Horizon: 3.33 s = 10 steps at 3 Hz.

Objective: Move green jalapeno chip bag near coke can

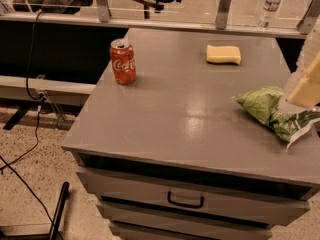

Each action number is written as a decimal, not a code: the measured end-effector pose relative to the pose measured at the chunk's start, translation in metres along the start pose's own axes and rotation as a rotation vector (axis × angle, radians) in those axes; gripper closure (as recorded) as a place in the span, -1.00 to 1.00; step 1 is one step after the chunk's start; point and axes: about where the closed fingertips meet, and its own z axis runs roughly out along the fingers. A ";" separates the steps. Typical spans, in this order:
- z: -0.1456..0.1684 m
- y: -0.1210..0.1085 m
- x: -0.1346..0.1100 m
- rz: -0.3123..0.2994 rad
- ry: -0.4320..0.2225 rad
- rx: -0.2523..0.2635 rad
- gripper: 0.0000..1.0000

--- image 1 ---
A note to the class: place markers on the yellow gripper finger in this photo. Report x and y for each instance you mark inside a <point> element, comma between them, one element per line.
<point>307,91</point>

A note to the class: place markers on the green jalapeno chip bag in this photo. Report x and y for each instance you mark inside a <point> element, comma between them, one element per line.
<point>263,105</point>

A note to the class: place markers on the red coke can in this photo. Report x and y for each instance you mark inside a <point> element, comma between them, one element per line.
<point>123,61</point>

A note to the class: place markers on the clear plastic water bottle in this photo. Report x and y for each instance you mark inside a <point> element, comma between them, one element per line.
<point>270,8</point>

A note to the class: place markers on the yellow sponge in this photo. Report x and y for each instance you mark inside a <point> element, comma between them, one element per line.
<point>223,54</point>

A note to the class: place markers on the grey drawer cabinet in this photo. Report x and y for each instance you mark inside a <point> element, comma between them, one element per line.
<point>177,128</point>

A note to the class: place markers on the black metal stand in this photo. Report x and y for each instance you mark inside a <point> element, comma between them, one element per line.
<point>40,231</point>

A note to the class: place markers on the black drawer handle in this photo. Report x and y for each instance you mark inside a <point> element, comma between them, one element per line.
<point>185,201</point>

